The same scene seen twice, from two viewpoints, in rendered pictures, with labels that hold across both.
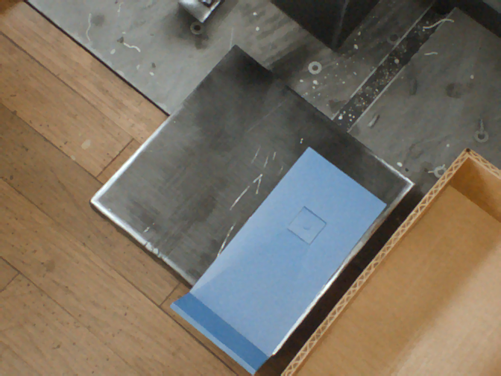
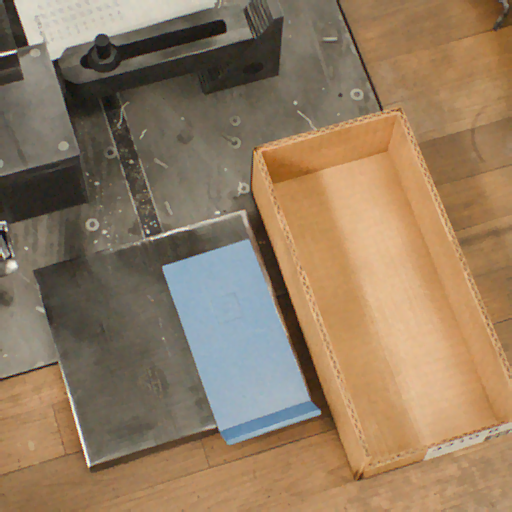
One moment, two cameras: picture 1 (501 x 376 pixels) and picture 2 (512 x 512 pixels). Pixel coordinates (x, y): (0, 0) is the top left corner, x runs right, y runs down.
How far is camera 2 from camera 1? 0.35 m
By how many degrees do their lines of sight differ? 19
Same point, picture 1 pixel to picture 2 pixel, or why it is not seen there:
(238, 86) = (70, 289)
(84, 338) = not seen: outside the picture
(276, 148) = (145, 293)
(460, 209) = (282, 193)
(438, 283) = (328, 245)
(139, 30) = not seen: outside the picture
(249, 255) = (221, 367)
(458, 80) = (178, 129)
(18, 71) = not seen: outside the picture
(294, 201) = (199, 304)
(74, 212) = (84, 488)
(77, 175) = (54, 468)
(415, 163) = (224, 201)
